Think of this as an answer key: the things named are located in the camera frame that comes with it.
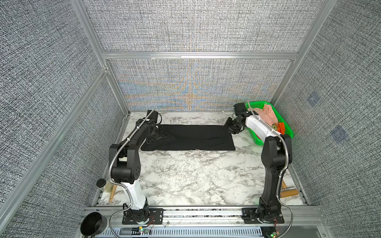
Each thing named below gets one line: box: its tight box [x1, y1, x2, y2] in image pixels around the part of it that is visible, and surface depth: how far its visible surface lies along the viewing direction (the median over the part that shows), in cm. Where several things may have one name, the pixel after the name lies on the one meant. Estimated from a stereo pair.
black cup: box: [80, 211, 109, 236], surface depth 67 cm
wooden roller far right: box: [280, 189, 300, 198], surface depth 82 cm
